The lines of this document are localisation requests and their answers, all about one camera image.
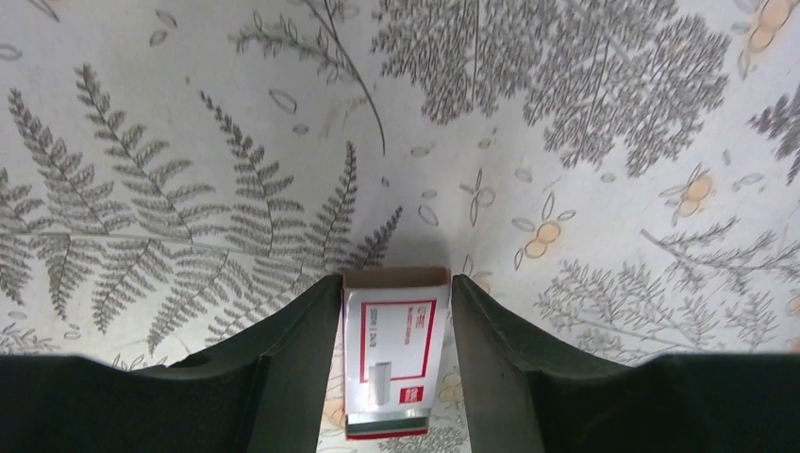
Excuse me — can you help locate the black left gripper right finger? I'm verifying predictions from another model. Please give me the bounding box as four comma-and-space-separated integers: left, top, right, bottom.
452, 275, 799, 452

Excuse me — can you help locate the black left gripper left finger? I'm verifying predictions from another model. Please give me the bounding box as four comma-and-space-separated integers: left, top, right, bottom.
1, 275, 342, 452

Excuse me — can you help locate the white red staple box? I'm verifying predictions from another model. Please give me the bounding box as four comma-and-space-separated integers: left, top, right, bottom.
342, 266, 451, 441

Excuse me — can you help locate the floral table mat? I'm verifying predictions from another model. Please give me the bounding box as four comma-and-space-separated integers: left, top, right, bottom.
1, 1, 799, 452

